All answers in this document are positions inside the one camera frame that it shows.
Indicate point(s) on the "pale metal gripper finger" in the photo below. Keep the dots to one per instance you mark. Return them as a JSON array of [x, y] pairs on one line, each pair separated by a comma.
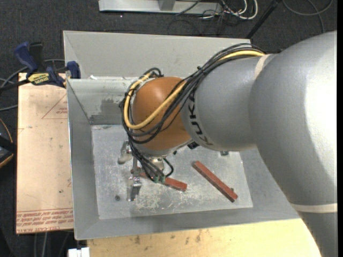
[[133, 190], [125, 155]]

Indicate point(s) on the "red-brown flat block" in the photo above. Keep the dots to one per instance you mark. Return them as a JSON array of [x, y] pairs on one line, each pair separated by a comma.
[[175, 183], [214, 180]]

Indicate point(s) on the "brown cardboard board, red print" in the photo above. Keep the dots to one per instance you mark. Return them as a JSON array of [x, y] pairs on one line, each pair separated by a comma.
[[43, 154]]

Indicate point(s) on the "grey metal bin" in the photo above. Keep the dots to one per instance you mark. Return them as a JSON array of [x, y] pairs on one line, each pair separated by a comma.
[[112, 55]]

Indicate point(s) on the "black cylinder on white bracket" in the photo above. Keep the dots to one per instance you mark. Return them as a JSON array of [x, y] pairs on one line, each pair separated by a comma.
[[193, 145]]

